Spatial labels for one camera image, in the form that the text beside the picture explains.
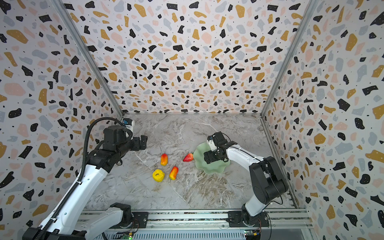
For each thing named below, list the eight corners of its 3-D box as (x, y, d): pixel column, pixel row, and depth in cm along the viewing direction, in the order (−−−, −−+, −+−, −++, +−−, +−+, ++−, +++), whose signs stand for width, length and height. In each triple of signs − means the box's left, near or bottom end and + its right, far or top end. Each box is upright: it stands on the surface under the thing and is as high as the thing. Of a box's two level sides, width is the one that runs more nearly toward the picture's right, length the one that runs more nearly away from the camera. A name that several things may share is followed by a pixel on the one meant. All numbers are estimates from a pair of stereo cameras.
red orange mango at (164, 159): (160, 166, 95) (159, 163, 92) (162, 155, 100) (161, 152, 97) (167, 166, 95) (166, 163, 92) (169, 155, 100) (168, 152, 97)
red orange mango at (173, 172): (169, 178, 90) (168, 176, 87) (174, 168, 94) (173, 165, 92) (174, 180, 89) (173, 178, 86) (179, 169, 94) (178, 167, 91)
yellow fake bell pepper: (154, 182, 88) (151, 178, 83) (155, 173, 91) (153, 169, 87) (163, 182, 88) (162, 178, 83) (165, 173, 91) (163, 169, 87)
